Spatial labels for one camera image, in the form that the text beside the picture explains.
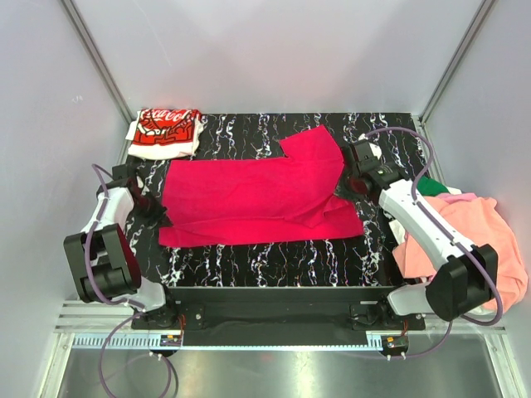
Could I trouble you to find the magenta t-shirt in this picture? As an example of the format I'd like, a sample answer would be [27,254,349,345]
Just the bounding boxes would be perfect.
[158,125,363,248]

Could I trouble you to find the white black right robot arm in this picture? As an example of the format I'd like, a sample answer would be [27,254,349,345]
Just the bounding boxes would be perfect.
[339,140,503,324]

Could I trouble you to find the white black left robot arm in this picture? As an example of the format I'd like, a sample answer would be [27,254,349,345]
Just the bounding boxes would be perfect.
[63,164,178,323]

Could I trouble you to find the green t-shirt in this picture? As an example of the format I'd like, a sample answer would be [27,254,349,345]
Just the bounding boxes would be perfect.
[417,176,450,197]

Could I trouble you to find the folded white red graphic t-shirt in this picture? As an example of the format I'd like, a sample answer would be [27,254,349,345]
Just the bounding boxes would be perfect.
[126,108,204,161]

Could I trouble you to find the light pink t-shirt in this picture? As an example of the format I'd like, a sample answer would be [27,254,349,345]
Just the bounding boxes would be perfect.
[437,192,478,204]

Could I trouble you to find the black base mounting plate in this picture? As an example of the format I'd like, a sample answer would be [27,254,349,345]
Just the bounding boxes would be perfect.
[133,287,425,349]

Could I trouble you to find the peach t-shirt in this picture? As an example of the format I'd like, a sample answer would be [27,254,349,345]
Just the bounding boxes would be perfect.
[392,197,529,311]

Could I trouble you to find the left orange connector board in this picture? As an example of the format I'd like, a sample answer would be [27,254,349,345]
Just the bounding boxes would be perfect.
[160,332,183,347]

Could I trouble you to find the orange connector board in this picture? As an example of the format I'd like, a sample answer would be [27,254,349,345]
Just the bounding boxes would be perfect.
[382,335,409,352]
[160,332,183,347]

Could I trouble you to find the right orange connector board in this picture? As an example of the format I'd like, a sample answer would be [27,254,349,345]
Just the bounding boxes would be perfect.
[382,335,409,352]

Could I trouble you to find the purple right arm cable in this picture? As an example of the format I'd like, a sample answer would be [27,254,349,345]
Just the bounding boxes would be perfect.
[356,126,507,362]

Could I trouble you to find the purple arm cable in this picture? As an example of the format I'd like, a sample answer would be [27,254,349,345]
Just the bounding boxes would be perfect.
[356,126,507,362]
[85,163,179,395]

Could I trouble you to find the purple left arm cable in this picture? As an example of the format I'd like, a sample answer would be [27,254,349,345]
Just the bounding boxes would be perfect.
[85,163,179,395]

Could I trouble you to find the front aluminium extrusion rail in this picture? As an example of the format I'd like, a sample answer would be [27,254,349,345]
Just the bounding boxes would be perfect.
[54,301,505,352]

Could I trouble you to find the aluminium frame rail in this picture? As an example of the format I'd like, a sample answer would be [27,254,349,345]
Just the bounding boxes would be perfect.
[61,0,136,121]

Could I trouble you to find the right aluminium frame post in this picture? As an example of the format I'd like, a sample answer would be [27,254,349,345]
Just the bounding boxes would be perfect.
[418,0,497,126]

